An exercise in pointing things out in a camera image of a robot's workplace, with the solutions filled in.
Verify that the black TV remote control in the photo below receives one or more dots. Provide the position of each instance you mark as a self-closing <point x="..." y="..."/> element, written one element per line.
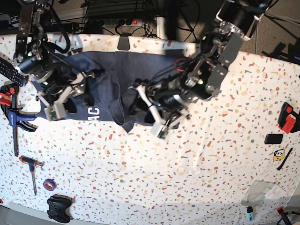
<point x="8" y="70"/>

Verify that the blue grey T-shirt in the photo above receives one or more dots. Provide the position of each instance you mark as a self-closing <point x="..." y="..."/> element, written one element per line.
<point x="115" y="72"/>

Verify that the light blue highlighter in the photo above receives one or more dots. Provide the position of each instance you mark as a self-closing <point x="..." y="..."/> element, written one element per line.
<point x="250" y="214"/>

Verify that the clear plastic bag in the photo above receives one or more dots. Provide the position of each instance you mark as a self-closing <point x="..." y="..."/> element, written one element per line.
<point x="261" y="190"/>

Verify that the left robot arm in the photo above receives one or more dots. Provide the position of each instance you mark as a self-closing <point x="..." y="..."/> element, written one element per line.
<point x="202" y="75"/>

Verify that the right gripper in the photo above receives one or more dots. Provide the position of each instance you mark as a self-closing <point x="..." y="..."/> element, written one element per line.
<point x="56" y="94"/>

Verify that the purple tape roll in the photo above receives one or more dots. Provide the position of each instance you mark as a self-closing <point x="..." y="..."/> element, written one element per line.
<point x="49" y="184"/>

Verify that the white power strip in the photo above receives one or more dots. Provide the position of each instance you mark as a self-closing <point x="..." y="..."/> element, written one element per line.
<point x="114" y="22"/>

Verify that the black game controller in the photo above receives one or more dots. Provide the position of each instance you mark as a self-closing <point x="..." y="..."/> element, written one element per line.
<point x="58" y="205"/>

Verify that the orange T-handle screwdriver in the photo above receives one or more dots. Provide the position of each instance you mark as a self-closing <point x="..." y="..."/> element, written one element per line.
<point x="32" y="165"/>

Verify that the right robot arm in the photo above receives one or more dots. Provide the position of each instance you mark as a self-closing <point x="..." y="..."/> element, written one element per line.
<point x="41" y="60"/>

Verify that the black table clip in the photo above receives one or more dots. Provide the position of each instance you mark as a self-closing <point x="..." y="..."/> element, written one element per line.
<point x="123" y="44"/>

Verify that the yellow sticker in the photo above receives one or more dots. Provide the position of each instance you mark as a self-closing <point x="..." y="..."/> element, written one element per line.
<point x="279" y="155"/>

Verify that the black pen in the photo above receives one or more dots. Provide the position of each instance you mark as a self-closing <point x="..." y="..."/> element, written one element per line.
<point x="285" y="159"/>

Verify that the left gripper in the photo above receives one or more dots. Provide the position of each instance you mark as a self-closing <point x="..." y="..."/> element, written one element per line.
<point x="162" y="106"/>

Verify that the small black box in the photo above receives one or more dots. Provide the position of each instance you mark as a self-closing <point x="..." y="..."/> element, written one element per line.
<point x="273" y="139"/>

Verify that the black red clamp right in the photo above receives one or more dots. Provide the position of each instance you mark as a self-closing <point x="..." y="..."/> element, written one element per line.
<point x="289" y="120"/>

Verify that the red black tool bottom right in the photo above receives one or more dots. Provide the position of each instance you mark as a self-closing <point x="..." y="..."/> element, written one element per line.
<point x="284" y="218"/>

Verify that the blue black bar clamp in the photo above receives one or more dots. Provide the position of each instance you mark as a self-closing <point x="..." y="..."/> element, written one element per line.
<point x="8" y="104"/>

